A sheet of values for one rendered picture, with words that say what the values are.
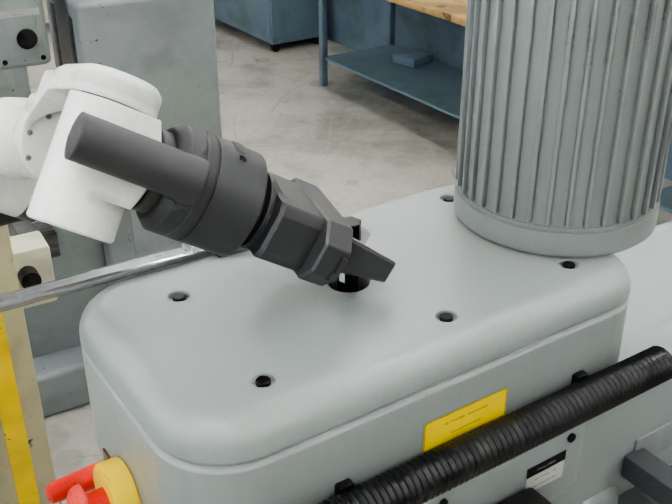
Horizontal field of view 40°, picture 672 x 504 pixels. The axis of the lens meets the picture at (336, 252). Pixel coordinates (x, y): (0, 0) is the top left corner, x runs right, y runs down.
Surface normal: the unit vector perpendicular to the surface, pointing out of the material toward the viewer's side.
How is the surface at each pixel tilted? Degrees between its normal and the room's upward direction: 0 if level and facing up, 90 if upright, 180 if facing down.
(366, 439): 90
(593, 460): 90
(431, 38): 90
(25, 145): 76
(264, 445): 81
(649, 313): 0
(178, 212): 101
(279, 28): 90
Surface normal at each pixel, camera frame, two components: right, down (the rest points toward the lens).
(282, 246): 0.34, 0.45
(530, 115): -0.51, 0.40
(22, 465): 0.55, 0.40
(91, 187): 0.36, 0.07
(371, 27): -0.83, 0.26
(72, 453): 0.00, -0.88
